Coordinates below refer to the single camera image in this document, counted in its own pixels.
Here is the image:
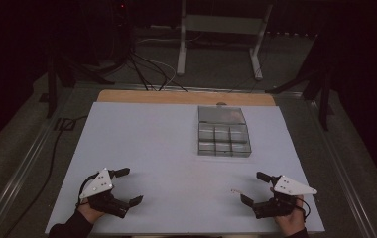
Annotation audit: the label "white table sheet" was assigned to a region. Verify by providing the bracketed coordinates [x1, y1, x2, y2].
[45, 101, 325, 235]

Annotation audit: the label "person's right hand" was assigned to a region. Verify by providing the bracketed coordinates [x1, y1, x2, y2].
[269, 186, 308, 238]

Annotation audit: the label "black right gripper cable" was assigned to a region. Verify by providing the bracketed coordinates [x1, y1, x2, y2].
[295, 195, 312, 222]

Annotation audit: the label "white floor cable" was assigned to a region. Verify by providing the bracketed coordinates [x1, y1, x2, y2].
[133, 37, 178, 92]

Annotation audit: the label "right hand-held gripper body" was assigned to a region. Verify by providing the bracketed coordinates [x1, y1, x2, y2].
[251, 175, 318, 220]

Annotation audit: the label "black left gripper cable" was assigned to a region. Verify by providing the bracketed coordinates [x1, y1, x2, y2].
[75, 172, 101, 208]

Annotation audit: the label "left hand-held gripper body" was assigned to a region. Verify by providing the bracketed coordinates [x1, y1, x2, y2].
[77, 168, 132, 219]

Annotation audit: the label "clear plastic compartment box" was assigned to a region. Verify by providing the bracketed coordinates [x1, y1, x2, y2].
[196, 105, 253, 159]

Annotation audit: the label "white metal stand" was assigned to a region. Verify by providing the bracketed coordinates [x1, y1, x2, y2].
[176, 0, 275, 81]

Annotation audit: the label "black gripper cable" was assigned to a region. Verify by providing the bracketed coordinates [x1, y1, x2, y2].
[75, 172, 101, 208]
[295, 195, 312, 222]

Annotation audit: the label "person's left hand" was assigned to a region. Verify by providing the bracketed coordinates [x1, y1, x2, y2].
[76, 201, 106, 226]

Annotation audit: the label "metal floor rail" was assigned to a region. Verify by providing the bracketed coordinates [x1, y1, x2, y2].
[0, 88, 78, 238]
[304, 95, 377, 238]

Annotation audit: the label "bundle of black cables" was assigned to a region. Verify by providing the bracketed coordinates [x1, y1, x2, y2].
[110, 3, 189, 93]

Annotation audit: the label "black floor cable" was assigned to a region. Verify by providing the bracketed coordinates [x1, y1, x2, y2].
[2, 114, 90, 238]

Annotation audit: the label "dark stand legs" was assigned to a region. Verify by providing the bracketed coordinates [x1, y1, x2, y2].
[42, 39, 116, 119]
[264, 29, 336, 132]

